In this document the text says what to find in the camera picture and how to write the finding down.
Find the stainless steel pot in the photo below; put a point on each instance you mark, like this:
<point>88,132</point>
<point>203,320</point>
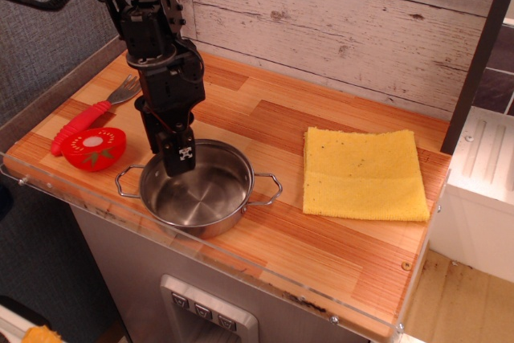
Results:
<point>205,202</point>

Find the red toy tomato half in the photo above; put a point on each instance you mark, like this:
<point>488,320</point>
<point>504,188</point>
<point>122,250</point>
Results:
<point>94,149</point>

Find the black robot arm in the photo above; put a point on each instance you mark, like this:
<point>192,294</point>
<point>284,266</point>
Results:
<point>138,20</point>

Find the grey cabinet with dispenser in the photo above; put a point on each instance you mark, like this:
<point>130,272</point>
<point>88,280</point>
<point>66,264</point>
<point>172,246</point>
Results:
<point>167,290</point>

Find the yellow cloth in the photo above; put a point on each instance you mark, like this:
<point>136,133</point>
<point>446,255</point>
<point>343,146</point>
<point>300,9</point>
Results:
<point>364,176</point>

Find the red handled metal fork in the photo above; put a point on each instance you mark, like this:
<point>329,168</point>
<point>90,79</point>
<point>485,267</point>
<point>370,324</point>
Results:
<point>124,92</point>

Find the clear acrylic edge guard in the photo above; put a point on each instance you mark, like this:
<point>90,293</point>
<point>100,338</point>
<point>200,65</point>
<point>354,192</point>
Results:
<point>88,194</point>

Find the yellow object at corner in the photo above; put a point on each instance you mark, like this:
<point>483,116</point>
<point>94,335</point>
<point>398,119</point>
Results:
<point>41,334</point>

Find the dark right post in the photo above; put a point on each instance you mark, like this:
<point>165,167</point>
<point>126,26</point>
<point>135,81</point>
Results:
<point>471,84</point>

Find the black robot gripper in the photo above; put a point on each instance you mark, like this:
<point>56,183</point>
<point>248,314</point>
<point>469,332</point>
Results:
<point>171,77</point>

